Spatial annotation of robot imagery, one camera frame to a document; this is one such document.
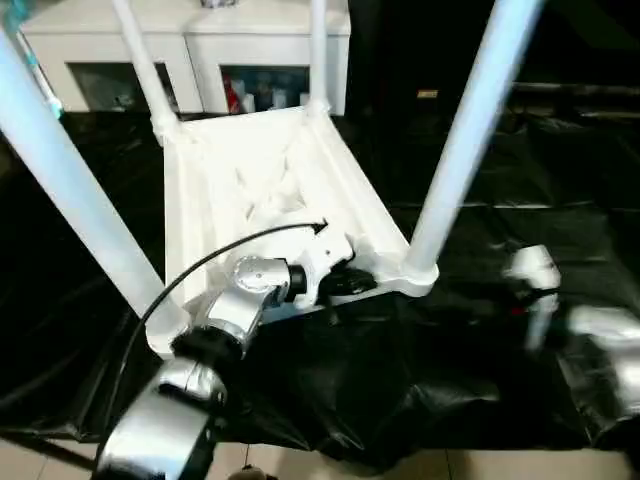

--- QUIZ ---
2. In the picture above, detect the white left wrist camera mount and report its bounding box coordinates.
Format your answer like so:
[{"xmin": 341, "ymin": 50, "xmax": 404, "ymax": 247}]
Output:
[{"xmin": 293, "ymin": 226, "xmax": 357, "ymax": 310}]

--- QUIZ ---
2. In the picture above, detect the black work mat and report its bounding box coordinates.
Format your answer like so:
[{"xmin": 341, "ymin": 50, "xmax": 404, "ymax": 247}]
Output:
[{"xmin": 0, "ymin": 109, "xmax": 640, "ymax": 474}]

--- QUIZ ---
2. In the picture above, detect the black furniture unit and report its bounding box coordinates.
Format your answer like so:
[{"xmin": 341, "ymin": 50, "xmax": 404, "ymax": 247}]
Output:
[{"xmin": 347, "ymin": 0, "xmax": 640, "ymax": 121}]

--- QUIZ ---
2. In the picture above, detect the white glass-door cabinet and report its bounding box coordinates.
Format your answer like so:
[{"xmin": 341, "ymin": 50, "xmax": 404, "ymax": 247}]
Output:
[{"xmin": 19, "ymin": 0, "xmax": 352, "ymax": 117}]

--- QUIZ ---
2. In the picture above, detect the white plastic table top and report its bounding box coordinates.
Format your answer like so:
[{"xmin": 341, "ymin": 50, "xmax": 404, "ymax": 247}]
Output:
[{"xmin": 144, "ymin": 106, "xmax": 441, "ymax": 357}]

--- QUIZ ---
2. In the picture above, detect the black metal stand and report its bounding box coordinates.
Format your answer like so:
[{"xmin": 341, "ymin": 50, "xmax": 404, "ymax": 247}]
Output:
[{"xmin": 0, "ymin": 433, "xmax": 97, "ymax": 472}]

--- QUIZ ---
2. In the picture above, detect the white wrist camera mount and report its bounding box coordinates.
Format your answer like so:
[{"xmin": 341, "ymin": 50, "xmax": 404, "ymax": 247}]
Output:
[
  {"xmin": 293, "ymin": 226, "xmax": 357, "ymax": 310},
  {"xmin": 501, "ymin": 243, "xmax": 563, "ymax": 352}
]

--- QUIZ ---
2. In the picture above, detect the light blue frame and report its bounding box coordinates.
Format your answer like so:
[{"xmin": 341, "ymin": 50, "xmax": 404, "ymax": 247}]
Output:
[{"xmin": 0, "ymin": 0, "xmax": 65, "ymax": 120}]

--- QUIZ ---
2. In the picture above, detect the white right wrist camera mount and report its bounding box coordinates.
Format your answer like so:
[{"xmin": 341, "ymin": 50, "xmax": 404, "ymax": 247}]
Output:
[{"xmin": 501, "ymin": 243, "xmax": 563, "ymax": 352}]

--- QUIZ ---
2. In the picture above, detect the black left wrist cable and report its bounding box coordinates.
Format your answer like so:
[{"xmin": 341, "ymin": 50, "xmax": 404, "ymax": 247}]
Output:
[{"xmin": 101, "ymin": 216, "xmax": 331, "ymax": 447}]

